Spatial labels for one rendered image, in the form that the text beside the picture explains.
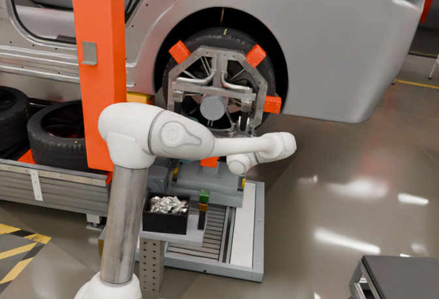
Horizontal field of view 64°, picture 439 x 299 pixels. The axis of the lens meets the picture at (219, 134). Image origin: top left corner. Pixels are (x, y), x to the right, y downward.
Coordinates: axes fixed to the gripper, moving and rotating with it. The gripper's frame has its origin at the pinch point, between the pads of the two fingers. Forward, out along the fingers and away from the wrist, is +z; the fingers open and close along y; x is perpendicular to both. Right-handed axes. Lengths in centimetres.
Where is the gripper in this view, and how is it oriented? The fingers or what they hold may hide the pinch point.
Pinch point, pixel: (243, 122)
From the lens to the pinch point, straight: 176.8
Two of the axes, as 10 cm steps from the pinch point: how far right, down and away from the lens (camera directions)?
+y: 9.9, 1.5, -0.5
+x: 1.1, -8.7, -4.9
